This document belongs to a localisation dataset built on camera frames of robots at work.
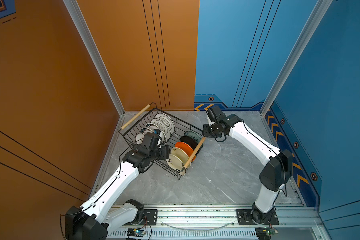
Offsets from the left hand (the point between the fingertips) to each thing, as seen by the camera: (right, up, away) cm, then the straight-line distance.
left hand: (166, 148), depth 79 cm
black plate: (+13, +3, +6) cm, 15 cm away
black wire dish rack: (-1, +1, +20) cm, 20 cm away
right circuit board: (+48, -39, -9) cm, 63 cm away
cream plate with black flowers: (+5, -11, +9) cm, 15 cm away
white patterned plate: (-1, +16, +19) cm, 25 cm away
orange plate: (+11, -1, +4) cm, 11 cm away
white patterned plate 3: (-10, +11, +13) cm, 20 cm away
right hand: (+20, +7, +6) cm, 22 cm away
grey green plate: (+17, +5, +12) cm, 21 cm away
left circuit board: (-13, -39, -9) cm, 42 cm away
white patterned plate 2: (-3, +12, +17) cm, 21 cm away
